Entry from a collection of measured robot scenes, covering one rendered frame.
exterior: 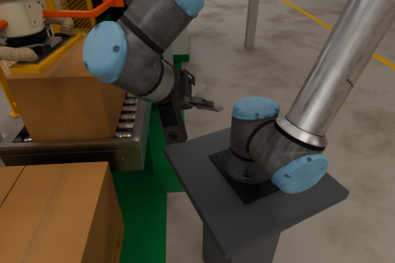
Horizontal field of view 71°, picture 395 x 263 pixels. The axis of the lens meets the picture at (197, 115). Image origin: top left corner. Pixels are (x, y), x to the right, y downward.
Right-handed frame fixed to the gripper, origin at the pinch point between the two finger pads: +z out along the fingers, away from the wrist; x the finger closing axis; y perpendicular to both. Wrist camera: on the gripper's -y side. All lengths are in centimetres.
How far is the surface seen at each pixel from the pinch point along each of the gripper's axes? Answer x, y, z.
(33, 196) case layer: 87, -20, 18
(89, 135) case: 79, 10, 39
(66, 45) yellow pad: 51, 33, -2
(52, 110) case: 86, 20, 21
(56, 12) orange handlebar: 48, 41, -10
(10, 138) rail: 117, 10, 23
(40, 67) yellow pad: 48, 19, -14
